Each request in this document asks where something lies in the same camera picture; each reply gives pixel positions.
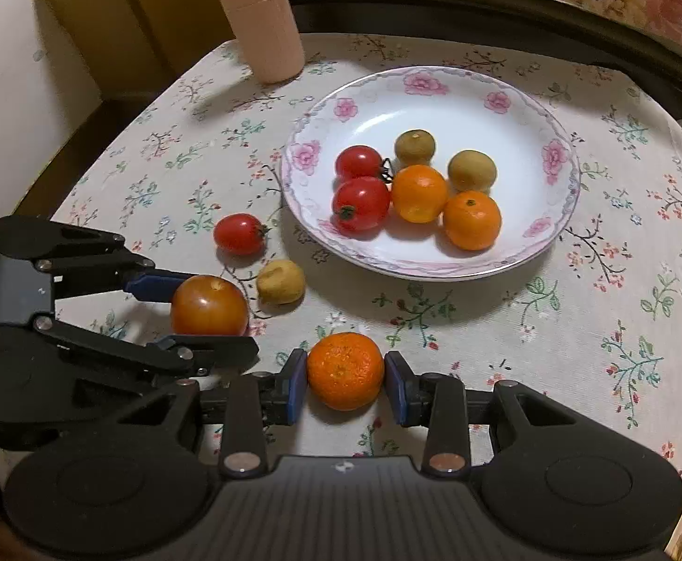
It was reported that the stemmed red tomato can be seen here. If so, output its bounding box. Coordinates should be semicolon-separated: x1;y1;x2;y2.
334;144;393;184

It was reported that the wooden cabinet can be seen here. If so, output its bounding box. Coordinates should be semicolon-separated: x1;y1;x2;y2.
45;0;233;100

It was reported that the mandarin front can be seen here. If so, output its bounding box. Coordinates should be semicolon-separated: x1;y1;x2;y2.
390;165;449;224

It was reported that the pink ribbed cylinder container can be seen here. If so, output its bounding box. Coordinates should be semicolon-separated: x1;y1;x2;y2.
219;0;305;85

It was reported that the white floral plate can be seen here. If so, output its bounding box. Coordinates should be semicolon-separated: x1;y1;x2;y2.
280;66;581;281

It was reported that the floral tablecloth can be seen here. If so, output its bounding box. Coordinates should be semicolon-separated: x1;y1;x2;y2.
56;36;682;476

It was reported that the large textured mandarin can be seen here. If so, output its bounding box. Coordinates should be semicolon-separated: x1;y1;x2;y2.
307;332;385;411

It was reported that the large red tomato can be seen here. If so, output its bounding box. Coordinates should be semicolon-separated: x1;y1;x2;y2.
170;276;250;336

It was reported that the brown longan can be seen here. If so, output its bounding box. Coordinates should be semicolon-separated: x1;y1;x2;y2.
256;259;307;305
447;150;498;193
394;129;436;166

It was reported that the small tomato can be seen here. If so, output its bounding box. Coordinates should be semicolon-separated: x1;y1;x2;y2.
332;176;390;233
213;213;267;256

